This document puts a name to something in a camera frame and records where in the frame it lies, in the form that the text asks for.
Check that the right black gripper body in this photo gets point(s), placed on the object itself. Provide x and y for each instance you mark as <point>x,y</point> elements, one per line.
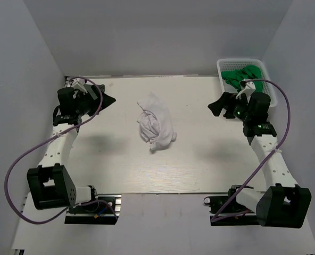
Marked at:
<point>241,112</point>

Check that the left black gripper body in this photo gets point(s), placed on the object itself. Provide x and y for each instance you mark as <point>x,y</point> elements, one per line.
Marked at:
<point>80,107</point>

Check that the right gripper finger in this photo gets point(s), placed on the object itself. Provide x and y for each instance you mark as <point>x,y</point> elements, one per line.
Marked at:
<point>217,106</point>
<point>230,109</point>

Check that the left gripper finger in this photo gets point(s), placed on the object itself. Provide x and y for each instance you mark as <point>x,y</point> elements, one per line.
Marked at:
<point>106,100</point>
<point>95,111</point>

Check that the white t shirt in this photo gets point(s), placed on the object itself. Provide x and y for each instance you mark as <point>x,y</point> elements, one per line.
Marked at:
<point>155,123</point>

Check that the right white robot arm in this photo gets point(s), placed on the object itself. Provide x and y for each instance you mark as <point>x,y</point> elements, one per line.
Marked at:
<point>270,193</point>

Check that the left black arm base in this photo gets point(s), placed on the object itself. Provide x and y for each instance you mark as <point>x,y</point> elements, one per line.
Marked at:
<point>105,211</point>

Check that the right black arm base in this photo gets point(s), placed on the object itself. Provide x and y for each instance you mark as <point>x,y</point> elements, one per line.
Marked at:
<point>236,214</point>

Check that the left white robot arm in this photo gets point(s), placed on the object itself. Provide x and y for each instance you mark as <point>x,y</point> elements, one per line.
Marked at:
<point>50,183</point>

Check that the folded dark green t shirt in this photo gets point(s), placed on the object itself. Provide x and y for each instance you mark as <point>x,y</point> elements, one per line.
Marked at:
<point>95,90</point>

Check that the crumpled green t shirt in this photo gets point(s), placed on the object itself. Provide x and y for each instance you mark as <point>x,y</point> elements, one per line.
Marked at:
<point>234,77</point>

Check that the white plastic basket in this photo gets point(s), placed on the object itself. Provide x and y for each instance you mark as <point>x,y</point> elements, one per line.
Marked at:
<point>231,64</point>

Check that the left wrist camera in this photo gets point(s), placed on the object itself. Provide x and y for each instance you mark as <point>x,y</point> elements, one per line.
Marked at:
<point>79,84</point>

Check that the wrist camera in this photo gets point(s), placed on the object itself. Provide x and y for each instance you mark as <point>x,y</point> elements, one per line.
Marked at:
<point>79,84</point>
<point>247,88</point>

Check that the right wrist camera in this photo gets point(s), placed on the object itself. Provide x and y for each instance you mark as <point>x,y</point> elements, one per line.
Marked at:
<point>247,88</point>

